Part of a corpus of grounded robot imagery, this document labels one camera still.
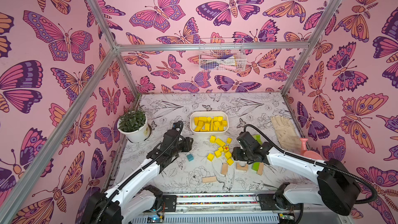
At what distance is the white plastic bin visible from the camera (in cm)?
99

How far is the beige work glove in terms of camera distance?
946 mm

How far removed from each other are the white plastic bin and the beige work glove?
33cm
